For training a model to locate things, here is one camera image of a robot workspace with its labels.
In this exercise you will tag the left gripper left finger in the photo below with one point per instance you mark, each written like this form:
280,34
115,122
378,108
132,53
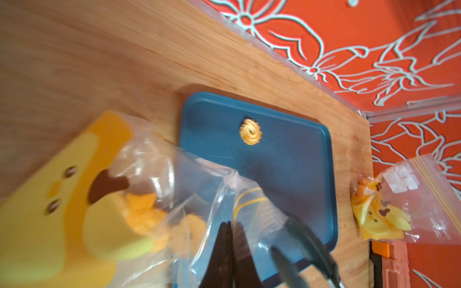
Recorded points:
220,270

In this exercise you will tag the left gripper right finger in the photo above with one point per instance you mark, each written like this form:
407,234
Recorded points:
245,273

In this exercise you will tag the black metal tongs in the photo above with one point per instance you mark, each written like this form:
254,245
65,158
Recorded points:
313,250

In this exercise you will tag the clear bag with yellow toys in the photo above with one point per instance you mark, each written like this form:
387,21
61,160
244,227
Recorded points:
119,207

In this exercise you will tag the blue plastic tray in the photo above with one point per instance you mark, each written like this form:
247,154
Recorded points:
288,173

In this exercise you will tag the round swirl cookie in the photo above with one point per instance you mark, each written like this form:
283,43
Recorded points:
250,132

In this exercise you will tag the orange tool case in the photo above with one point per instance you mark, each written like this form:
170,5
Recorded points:
390,264

